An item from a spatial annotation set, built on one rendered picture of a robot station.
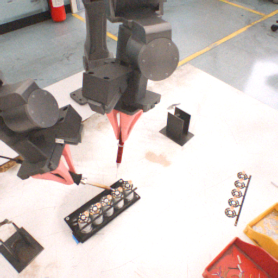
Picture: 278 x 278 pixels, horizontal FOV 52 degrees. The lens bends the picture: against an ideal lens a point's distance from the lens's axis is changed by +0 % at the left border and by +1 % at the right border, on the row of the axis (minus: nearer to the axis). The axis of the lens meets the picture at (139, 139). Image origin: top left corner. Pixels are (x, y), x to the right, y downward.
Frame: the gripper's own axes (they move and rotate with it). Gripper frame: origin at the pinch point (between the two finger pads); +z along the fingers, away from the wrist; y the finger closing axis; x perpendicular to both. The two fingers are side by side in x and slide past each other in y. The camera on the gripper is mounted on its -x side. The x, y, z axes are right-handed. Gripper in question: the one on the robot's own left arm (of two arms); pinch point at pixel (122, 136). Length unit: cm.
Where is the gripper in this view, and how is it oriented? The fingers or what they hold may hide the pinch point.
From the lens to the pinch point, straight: 53.2
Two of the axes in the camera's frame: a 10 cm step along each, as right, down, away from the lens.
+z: -1.5, 8.5, 5.1
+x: 4.5, -4.0, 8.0
